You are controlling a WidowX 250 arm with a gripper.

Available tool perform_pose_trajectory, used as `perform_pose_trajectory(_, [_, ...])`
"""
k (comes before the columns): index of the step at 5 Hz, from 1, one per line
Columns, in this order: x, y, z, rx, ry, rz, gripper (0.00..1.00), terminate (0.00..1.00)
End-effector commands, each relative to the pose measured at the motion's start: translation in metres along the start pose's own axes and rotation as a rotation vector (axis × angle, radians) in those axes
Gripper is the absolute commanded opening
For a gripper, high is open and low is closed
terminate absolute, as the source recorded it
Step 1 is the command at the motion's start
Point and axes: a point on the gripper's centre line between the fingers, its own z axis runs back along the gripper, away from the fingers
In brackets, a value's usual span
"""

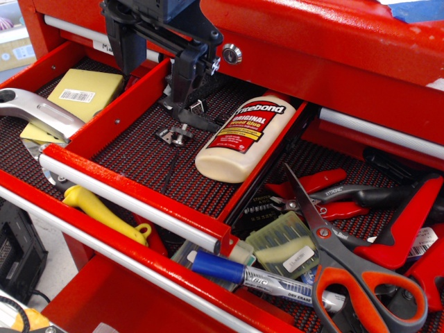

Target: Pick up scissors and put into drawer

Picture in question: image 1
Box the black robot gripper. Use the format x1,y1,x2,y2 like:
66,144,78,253
99,0,224,130

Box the red and grey scissors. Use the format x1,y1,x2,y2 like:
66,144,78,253
284,163,428,332

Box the open red upper drawer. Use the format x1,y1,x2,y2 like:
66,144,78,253
41,60,308,254

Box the silver chest lock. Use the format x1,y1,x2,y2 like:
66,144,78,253
222,43,243,65

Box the small metal clamp part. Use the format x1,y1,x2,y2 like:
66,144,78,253
155,123,194,147

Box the yellow sticky note pad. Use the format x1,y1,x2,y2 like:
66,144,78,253
37,69,123,123

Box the Titebond wood glue bottle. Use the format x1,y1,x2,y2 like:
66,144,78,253
195,91,296,184

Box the red tool chest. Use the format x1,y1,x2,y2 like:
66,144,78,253
1,1,443,332

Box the black screwdriver bit holder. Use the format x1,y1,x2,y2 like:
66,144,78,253
232,190,280,239

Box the clear plastic case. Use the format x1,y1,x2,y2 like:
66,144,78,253
171,240,256,291

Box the clear green drill bit case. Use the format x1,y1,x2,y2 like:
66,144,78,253
246,212,319,280

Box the black electronic box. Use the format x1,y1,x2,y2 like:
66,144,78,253
1,199,48,303

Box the blue BIC dry erase marker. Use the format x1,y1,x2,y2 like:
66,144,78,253
190,250,346,313

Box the black cable tie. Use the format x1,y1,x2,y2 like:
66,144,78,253
160,150,180,194

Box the yellow plastic tool handle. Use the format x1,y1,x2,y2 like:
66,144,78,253
62,185,152,247

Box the red handled Xytronic cutters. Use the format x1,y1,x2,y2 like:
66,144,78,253
265,168,417,222

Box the red handled crimping pliers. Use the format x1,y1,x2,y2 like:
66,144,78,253
354,174,443,312

